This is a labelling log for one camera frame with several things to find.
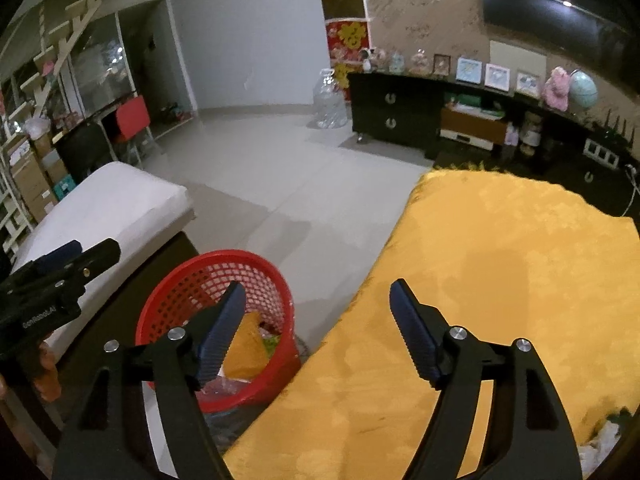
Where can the yellow tablecloth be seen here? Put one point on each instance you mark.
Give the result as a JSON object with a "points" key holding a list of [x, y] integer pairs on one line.
{"points": [[500, 260]]}

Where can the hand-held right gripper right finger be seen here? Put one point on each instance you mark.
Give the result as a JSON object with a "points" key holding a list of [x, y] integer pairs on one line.
{"points": [[415, 335]]}

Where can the white small figurine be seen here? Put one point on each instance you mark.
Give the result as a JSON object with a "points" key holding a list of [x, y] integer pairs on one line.
{"points": [[369, 60]]}

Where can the brown storage box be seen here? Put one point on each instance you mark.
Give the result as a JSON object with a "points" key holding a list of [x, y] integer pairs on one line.
{"points": [[472, 127]]}

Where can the colourful floor toys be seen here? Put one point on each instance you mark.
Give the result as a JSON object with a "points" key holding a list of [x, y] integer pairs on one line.
{"points": [[176, 111]]}

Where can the pink plush toy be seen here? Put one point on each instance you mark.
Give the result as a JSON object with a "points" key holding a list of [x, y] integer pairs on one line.
{"points": [[556, 89]]}

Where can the stack of cardboard boxes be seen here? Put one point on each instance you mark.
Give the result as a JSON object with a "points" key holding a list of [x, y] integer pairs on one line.
{"points": [[35, 180]]}

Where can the pale pink plastic bag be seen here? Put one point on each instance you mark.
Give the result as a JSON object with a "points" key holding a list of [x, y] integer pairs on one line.
{"points": [[225, 390]]}

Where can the pale blue figurine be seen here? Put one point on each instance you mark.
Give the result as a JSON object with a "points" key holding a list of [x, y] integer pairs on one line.
{"points": [[398, 63]]}

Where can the yellow cloth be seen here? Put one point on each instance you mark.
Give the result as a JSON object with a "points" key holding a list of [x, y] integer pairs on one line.
{"points": [[247, 347]]}

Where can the blue photo frame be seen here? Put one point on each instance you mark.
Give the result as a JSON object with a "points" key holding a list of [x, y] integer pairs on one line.
{"points": [[469, 71]]}

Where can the white cushioned bench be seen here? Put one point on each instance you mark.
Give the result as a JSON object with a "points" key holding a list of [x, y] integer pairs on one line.
{"points": [[115, 200]]}

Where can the green wrapper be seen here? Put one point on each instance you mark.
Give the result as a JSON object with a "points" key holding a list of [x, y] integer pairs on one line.
{"points": [[271, 345]]}

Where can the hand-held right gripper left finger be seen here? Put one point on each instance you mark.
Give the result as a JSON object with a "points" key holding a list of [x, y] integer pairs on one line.
{"points": [[222, 340]]}

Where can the red chair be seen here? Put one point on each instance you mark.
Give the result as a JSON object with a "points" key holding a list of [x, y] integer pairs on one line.
{"points": [[134, 117]]}

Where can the clear plastic water jug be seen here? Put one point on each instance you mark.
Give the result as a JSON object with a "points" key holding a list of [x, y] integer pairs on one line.
{"points": [[329, 102]]}

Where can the black flat television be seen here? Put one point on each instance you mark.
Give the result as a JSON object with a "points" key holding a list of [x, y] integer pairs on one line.
{"points": [[550, 5]]}

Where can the person's left hand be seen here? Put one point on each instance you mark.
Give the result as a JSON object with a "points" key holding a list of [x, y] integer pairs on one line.
{"points": [[46, 375]]}

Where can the glass snow globe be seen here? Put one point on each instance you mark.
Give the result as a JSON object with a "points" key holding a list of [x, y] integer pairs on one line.
{"points": [[419, 62]]}

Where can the small white photo frame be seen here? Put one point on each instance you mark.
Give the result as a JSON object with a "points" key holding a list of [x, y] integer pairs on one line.
{"points": [[528, 84]]}

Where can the wooden staircase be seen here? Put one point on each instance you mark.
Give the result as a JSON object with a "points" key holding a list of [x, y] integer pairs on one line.
{"points": [[55, 45]]}

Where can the glass sliding door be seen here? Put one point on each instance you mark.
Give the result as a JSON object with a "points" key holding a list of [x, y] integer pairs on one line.
{"points": [[102, 60]]}

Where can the red festive wall poster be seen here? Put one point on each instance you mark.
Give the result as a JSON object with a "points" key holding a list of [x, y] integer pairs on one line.
{"points": [[347, 40]]}

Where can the black chair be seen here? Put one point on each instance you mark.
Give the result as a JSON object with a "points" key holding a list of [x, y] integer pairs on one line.
{"points": [[82, 150]]}

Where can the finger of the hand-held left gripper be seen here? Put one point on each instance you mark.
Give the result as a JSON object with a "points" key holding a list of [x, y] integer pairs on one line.
{"points": [[100, 255], [55, 256]]}

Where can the red plastic mesh basket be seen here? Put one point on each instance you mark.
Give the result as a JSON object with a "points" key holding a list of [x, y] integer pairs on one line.
{"points": [[175, 290]]}

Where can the black television cabinet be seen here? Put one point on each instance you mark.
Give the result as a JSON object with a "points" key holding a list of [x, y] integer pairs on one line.
{"points": [[380, 105]]}

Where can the green flat box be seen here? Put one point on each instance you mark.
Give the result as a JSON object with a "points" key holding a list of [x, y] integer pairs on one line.
{"points": [[472, 104]]}

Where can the white plastic bag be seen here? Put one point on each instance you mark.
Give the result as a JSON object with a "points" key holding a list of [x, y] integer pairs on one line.
{"points": [[36, 127]]}

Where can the white crumpled tissue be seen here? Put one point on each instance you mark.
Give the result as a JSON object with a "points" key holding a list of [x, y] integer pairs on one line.
{"points": [[605, 440]]}

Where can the pale blue globe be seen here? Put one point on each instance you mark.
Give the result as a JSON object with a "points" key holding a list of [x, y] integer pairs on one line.
{"points": [[584, 89]]}

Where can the white socket panel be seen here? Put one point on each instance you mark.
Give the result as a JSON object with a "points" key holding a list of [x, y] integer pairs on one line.
{"points": [[601, 153]]}

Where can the brown photo frame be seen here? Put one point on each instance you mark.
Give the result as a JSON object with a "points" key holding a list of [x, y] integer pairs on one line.
{"points": [[441, 65]]}

